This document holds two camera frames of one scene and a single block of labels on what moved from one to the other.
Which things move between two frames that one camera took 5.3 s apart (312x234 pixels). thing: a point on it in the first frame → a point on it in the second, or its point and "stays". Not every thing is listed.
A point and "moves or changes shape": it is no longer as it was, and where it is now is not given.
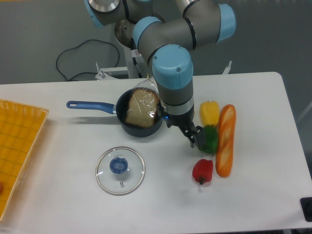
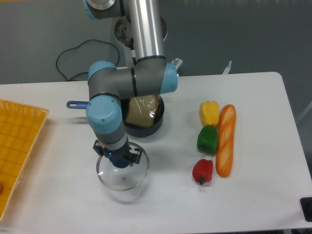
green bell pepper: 211,139 stays
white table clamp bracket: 226,71 stays
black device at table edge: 306,204 stays
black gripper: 186,122 → 120,158
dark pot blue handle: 120,109 stays
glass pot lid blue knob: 120,170 moves or changes shape
